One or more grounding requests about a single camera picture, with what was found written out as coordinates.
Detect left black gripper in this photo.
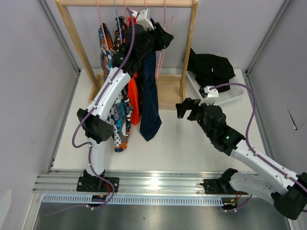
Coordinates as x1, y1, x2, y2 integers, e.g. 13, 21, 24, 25
137, 23, 173, 58

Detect wooden clothes rack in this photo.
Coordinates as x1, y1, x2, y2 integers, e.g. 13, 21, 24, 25
55, 0, 198, 110

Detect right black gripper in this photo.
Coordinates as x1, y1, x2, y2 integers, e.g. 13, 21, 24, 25
176, 98, 214, 138

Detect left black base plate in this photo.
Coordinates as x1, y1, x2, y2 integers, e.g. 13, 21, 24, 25
76, 177, 120, 193

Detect black shorts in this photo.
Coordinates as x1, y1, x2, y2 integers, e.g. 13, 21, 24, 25
187, 49, 235, 88

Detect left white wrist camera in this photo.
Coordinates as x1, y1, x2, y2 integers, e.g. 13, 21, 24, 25
132, 8, 154, 30

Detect white plastic basket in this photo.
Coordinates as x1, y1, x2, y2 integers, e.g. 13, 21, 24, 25
186, 71, 245, 105

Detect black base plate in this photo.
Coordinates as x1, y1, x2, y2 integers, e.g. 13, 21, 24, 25
199, 179, 247, 195
76, 177, 120, 193

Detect slotted cable duct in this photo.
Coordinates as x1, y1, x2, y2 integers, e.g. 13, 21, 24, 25
42, 194, 224, 207

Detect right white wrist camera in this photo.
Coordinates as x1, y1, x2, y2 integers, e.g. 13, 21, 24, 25
199, 86, 219, 105

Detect orange grey camouflage shorts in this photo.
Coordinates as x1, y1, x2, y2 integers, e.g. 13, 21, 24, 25
114, 16, 127, 53

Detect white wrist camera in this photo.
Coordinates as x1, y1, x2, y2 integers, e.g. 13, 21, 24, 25
199, 86, 219, 105
132, 8, 154, 30

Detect navy blue shorts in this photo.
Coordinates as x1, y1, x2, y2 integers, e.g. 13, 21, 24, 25
140, 51, 162, 141

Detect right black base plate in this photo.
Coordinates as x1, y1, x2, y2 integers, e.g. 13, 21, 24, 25
199, 179, 247, 195

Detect blue wire hanger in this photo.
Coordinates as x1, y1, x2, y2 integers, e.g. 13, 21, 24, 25
114, 0, 123, 44

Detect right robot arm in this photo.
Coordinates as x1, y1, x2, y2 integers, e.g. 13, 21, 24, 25
176, 98, 307, 220

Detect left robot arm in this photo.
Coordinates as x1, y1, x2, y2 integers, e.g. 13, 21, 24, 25
77, 23, 174, 192

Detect aluminium mounting rail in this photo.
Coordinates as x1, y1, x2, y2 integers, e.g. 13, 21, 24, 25
32, 170, 222, 196

